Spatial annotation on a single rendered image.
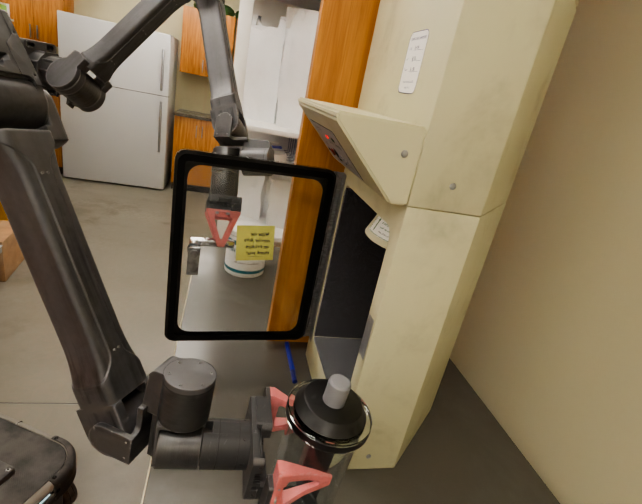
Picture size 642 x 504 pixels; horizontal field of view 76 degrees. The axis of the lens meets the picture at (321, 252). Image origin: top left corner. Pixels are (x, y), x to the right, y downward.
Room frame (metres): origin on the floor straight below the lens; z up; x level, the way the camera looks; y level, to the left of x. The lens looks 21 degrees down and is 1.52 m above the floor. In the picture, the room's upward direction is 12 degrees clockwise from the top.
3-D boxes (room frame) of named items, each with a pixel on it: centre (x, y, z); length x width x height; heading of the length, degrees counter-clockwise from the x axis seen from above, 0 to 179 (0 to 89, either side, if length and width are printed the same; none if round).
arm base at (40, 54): (1.02, 0.73, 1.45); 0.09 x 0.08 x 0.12; 168
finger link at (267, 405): (0.43, 0.00, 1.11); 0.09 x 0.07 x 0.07; 105
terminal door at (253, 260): (0.76, 0.14, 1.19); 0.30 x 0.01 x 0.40; 111
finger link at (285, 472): (0.36, -0.02, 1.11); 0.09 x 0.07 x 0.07; 105
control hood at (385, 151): (0.66, 0.00, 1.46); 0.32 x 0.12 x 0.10; 15
